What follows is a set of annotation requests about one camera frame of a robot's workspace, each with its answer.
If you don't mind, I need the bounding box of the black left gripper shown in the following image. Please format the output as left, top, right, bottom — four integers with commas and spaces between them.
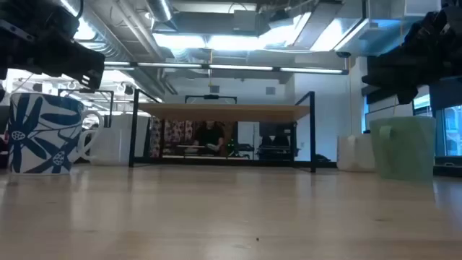
0, 0, 106, 92

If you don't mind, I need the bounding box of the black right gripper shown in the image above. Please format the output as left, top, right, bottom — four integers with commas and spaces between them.
362, 6, 462, 106

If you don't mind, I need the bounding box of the pale green mug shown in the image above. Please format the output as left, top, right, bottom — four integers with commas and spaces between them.
369, 116, 437, 182

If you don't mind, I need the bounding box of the white mug with blue flowers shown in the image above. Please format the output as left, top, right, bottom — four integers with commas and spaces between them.
6, 92, 105, 176

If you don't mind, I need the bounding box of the pale lavender mug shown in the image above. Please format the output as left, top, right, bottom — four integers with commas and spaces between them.
89, 113, 149, 166

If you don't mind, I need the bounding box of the patterned floral cloth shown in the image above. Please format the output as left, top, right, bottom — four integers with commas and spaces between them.
150, 118, 195, 158

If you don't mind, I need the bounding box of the long ceiling light bar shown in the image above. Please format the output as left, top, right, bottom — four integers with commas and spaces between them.
103, 61, 349, 76

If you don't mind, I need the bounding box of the person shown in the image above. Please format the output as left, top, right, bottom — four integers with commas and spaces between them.
193, 121, 226, 157

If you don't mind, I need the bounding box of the round silver ceiling duct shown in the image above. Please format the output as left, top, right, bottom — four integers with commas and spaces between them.
145, 0, 175, 23

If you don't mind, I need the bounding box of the black rig frame with camera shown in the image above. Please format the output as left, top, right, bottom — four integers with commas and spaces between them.
184, 94, 238, 106

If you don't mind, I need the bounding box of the wooden shelf riser black frame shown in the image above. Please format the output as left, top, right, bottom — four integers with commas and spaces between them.
128, 88, 318, 173

